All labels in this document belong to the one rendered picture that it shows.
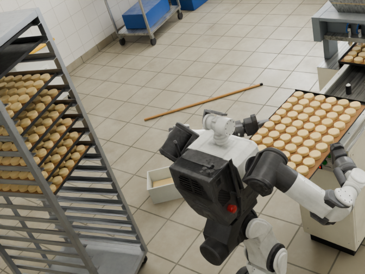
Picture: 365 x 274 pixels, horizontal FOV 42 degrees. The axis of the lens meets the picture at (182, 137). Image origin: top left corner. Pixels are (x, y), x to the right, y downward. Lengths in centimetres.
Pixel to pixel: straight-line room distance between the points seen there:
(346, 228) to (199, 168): 134
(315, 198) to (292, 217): 160
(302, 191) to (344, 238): 127
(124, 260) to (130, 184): 94
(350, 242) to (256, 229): 100
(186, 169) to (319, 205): 48
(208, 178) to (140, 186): 225
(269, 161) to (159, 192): 202
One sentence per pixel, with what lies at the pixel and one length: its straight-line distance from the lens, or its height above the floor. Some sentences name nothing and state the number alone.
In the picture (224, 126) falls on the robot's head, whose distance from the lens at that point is 174.
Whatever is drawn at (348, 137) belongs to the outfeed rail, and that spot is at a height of 90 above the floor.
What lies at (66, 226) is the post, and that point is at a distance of 247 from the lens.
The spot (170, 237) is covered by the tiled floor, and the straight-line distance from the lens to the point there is 342.
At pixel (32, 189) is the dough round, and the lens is 251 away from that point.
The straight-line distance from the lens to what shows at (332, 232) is 298.
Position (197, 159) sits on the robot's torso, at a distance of 178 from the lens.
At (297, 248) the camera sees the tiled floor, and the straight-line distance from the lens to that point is 315.
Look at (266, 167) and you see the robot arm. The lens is 168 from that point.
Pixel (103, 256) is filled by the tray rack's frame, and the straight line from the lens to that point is 330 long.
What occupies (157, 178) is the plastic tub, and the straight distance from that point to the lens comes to 381.
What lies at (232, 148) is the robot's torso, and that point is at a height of 133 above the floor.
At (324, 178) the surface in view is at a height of 61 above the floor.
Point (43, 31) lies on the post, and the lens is 236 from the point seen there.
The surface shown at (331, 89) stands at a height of 87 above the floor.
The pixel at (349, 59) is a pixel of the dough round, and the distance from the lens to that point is 305.
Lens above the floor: 242
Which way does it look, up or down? 34 degrees down
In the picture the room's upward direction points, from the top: 18 degrees counter-clockwise
